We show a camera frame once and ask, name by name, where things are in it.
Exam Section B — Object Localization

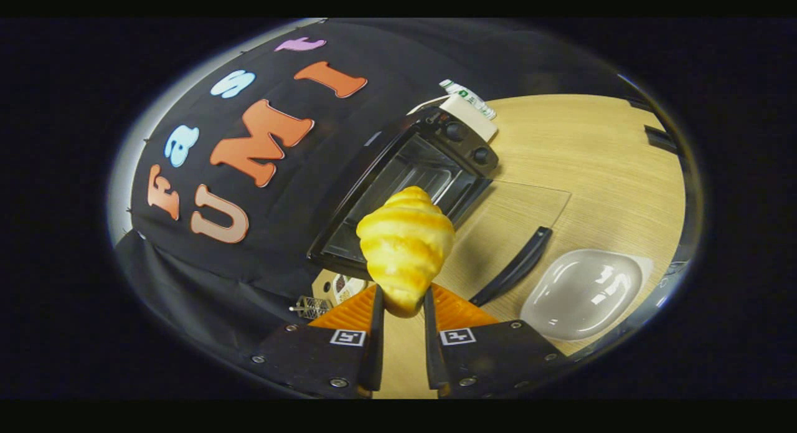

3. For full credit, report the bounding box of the black backdrop cloth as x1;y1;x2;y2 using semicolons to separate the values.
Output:
115;19;623;359

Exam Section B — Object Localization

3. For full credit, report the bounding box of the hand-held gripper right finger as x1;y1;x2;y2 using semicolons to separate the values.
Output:
423;283;570;399

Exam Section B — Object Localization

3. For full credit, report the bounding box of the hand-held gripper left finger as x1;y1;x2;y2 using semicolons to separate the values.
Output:
249;285;385;399

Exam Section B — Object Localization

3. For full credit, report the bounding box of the white plastic dish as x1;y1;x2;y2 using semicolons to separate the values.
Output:
520;249;654;341

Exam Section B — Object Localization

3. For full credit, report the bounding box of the yellow croissant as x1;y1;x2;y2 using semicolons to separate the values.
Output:
356;186;456;318

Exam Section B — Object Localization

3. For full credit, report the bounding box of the white box appliance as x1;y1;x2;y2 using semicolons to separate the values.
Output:
439;93;499;142

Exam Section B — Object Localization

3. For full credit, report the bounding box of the white bottle with green label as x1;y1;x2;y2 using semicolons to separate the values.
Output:
439;79;498;121

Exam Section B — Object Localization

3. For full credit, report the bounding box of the black toaster oven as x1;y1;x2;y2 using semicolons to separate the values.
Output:
307;106;572;308

